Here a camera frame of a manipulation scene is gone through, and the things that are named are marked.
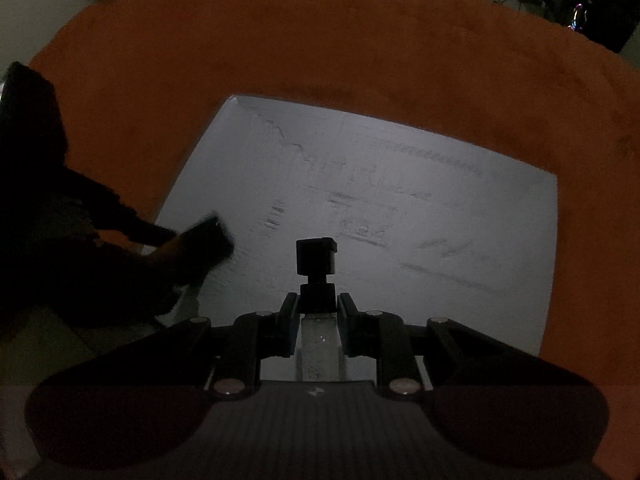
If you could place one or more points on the clear plastic bottle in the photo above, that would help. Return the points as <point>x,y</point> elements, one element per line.
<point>578,16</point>

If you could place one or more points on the orange cloth covered desktop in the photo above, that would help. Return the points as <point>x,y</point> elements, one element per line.
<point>400,50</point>

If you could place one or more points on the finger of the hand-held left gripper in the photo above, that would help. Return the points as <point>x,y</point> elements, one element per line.
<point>125,210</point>
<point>150,272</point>

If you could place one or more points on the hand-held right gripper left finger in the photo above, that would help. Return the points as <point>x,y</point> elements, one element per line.
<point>286,327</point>

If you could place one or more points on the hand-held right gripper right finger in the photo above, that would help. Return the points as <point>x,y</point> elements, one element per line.
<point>347,327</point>

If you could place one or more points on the white paper sheet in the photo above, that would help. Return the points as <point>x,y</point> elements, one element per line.
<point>450,220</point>

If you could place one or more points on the clear spray bottle black cap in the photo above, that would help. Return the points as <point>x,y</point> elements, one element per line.
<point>316,260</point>

